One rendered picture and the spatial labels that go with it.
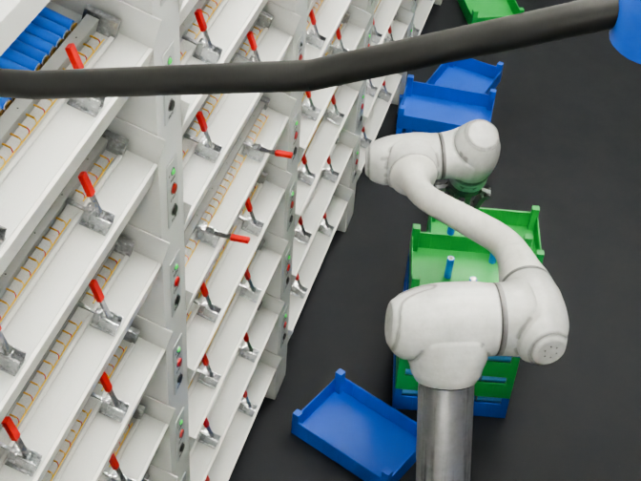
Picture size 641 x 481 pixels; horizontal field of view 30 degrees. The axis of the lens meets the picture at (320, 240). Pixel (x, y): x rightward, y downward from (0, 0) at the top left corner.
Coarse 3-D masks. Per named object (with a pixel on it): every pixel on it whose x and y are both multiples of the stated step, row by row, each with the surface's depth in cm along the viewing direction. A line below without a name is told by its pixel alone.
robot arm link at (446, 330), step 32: (416, 288) 212; (448, 288) 209; (480, 288) 210; (416, 320) 206; (448, 320) 206; (480, 320) 206; (416, 352) 208; (448, 352) 207; (480, 352) 208; (448, 384) 209; (448, 416) 212; (416, 448) 219; (448, 448) 213; (416, 480) 220; (448, 480) 215
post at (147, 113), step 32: (128, 0) 158; (160, 32) 164; (160, 64) 167; (160, 96) 170; (160, 128) 173; (160, 160) 176; (160, 192) 180; (160, 224) 184; (160, 288) 194; (160, 320) 199; (160, 384) 210; (160, 448) 223
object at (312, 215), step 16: (336, 144) 343; (352, 144) 343; (336, 160) 339; (320, 176) 331; (336, 176) 331; (320, 192) 328; (304, 208) 321; (320, 208) 324; (304, 224) 318; (304, 240) 313; (304, 256) 310
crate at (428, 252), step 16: (416, 224) 299; (416, 240) 300; (432, 240) 302; (448, 240) 302; (464, 240) 301; (528, 240) 298; (416, 256) 301; (432, 256) 302; (464, 256) 302; (480, 256) 303; (416, 272) 297; (432, 272) 297; (464, 272) 298; (480, 272) 298; (496, 272) 299
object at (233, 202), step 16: (272, 96) 251; (288, 96) 250; (272, 112) 252; (288, 112) 252; (256, 128) 247; (272, 128) 249; (272, 144) 246; (240, 160) 240; (240, 176) 237; (256, 176) 238; (224, 192) 232; (240, 192) 234; (224, 208) 229; (240, 208) 231; (224, 224) 227; (224, 240) 228; (192, 256) 219; (208, 256) 220; (192, 272) 216; (208, 272) 223; (192, 288) 214
